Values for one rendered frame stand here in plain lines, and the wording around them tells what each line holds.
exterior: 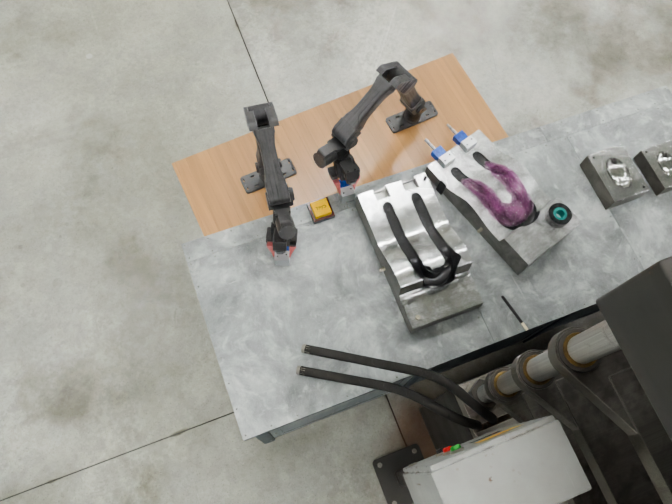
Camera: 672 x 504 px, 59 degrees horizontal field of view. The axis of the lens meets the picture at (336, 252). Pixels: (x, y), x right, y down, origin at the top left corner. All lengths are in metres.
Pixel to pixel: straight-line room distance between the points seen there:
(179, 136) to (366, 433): 1.77
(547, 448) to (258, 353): 1.00
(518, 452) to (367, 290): 0.90
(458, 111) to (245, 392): 1.32
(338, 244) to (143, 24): 2.10
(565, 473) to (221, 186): 1.46
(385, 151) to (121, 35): 1.96
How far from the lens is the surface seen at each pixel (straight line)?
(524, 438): 1.37
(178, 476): 2.82
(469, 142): 2.27
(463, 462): 1.33
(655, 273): 0.95
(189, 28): 3.71
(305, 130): 2.31
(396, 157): 2.28
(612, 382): 1.38
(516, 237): 2.11
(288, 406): 1.97
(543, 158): 2.42
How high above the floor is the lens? 2.76
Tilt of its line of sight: 69 degrees down
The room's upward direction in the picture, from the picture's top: 7 degrees clockwise
